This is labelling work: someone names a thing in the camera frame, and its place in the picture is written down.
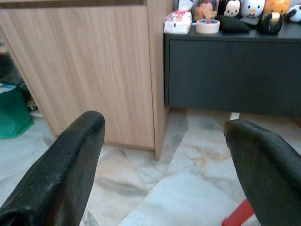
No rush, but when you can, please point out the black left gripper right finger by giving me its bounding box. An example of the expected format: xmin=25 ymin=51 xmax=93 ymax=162
xmin=223 ymin=119 xmax=301 ymax=226

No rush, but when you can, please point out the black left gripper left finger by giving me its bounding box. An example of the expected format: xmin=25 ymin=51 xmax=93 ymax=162
xmin=0 ymin=110 xmax=106 ymax=226

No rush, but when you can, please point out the red plastic object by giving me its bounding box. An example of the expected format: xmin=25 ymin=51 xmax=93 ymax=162
xmin=221 ymin=199 xmax=257 ymax=226

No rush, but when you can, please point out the green bag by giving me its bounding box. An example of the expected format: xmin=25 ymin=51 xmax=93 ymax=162
xmin=0 ymin=82 xmax=35 ymax=140

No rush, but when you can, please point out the black low cabinet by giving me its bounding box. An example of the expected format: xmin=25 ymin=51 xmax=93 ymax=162
xmin=163 ymin=21 xmax=301 ymax=118

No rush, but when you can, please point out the light wooden cabinet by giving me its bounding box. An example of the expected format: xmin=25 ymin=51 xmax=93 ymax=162
xmin=0 ymin=0 xmax=174 ymax=161

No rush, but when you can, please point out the black fabric pouch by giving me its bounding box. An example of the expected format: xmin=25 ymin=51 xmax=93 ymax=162
xmin=215 ymin=15 xmax=251 ymax=33

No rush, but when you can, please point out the beige masking tape roll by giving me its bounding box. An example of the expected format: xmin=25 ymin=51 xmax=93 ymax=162
xmin=195 ymin=19 xmax=221 ymax=34

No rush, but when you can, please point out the panda plush toy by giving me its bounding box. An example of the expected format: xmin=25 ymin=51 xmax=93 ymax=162
xmin=285 ymin=5 xmax=301 ymax=23

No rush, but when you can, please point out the white duck plush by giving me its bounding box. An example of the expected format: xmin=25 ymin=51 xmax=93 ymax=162
xmin=240 ymin=0 xmax=266 ymax=19

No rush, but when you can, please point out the orange plush toy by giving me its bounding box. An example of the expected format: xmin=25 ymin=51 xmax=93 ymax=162
xmin=263 ymin=0 xmax=292 ymax=15

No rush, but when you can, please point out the black white mouse plush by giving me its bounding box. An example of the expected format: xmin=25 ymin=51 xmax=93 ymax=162
xmin=218 ymin=0 xmax=243 ymax=17

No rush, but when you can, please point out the white tissue pack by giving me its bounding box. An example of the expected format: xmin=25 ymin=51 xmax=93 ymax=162
xmin=163 ymin=10 xmax=193 ymax=34

